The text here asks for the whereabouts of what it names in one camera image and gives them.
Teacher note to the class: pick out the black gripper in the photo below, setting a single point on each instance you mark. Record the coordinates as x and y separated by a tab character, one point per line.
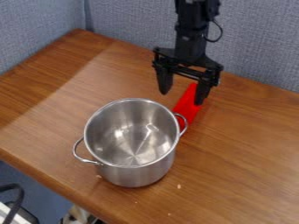
187	60

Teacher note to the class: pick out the stainless steel pot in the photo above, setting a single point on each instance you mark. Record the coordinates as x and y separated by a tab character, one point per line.
131	136

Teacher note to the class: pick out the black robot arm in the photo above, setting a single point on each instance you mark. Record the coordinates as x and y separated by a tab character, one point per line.
195	11

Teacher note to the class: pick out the red block object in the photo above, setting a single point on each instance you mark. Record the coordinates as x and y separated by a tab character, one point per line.
184	106

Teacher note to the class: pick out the white object under table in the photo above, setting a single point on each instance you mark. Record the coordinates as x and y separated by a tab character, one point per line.
79	216

